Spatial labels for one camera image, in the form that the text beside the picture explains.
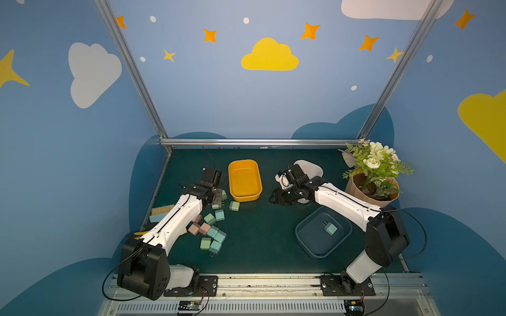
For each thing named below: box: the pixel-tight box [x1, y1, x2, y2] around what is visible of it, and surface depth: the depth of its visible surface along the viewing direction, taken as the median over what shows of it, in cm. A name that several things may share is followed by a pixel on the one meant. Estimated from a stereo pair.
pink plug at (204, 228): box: [198, 222, 211, 236], surface depth 88 cm
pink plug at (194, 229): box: [187, 223, 199, 236], surface depth 88 cm
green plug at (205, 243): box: [199, 237, 212, 251], surface depth 85 cm
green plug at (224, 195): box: [221, 188, 228, 202], surface depth 100 cm
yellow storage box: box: [227, 159, 263, 203], surface depth 109 cm
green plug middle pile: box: [202, 212, 217, 226], surface depth 92 cm
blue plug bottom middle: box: [208, 239, 223, 258], surface depth 84 cm
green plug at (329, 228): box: [322, 221, 338, 236], surface depth 90 cm
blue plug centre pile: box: [206, 225, 220, 238], surface depth 88 cm
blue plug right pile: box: [213, 229, 228, 243], surface depth 88 cm
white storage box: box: [293, 159, 324, 180], surface depth 109 cm
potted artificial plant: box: [337, 138, 415, 209], surface depth 80 cm
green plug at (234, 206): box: [229, 200, 240, 212], surface depth 97 cm
